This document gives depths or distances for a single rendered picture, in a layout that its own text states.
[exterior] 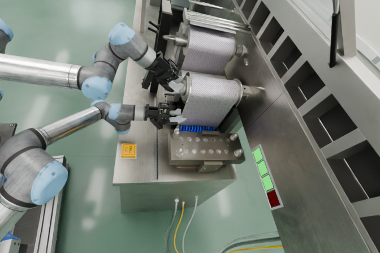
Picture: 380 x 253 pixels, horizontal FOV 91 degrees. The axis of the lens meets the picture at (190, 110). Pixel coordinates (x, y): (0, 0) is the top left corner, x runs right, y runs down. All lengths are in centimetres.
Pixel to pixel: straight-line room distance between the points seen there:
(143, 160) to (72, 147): 119
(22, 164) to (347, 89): 95
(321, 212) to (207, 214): 139
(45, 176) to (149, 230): 128
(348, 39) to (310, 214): 52
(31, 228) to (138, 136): 98
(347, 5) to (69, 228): 197
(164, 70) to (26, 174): 54
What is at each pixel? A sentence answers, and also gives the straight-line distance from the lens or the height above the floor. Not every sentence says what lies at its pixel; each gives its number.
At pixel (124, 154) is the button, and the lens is 101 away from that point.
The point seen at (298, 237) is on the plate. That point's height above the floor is 123.
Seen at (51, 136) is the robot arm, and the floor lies 113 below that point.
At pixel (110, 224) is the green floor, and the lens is 186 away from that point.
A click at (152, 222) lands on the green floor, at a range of 187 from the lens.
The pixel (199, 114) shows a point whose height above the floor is 114.
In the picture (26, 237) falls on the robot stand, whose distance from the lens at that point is 175.
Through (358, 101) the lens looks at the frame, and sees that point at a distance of 65.
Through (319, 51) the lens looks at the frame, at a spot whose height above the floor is 162.
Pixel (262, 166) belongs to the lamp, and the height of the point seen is 119.
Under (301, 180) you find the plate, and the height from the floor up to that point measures 134.
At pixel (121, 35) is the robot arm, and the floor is 150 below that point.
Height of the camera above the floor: 185
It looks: 49 degrees down
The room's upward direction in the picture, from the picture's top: 24 degrees clockwise
